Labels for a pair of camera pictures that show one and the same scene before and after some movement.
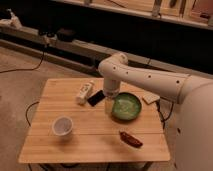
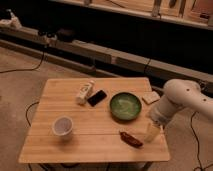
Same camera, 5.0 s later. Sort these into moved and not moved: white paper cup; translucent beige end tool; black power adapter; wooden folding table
Moved: translucent beige end tool
Not moved: wooden folding table; black power adapter; white paper cup
